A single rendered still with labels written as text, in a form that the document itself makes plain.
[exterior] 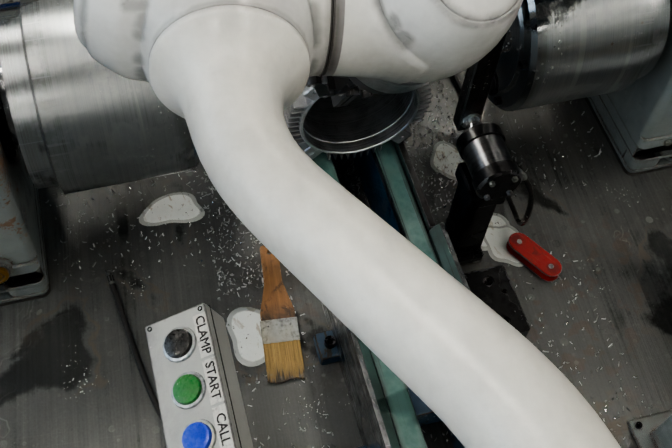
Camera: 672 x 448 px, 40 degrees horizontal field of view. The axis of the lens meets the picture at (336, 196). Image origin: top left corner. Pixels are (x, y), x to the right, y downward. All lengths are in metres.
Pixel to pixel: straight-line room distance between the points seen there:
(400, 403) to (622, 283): 0.43
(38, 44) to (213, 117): 0.56
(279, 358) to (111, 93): 0.41
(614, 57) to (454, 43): 0.66
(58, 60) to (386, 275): 0.66
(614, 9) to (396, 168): 0.34
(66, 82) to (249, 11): 0.52
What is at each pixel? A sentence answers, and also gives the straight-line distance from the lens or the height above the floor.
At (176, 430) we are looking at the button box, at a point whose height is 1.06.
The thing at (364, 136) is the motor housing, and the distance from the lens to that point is 1.24.
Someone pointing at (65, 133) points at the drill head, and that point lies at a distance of 1.07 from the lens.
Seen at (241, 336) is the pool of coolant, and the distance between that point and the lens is 1.24.
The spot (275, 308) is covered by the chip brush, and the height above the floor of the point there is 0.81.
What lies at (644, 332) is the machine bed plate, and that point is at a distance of 1.34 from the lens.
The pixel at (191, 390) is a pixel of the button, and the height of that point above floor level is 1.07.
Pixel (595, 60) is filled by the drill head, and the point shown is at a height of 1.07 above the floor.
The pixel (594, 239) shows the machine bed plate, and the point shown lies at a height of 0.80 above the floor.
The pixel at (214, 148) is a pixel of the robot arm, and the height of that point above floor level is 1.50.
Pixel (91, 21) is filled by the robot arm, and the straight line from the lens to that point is 0.60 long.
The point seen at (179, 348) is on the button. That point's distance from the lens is 0.94.
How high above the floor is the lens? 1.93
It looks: 56 degrees down
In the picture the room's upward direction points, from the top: 6 degrees clockwise
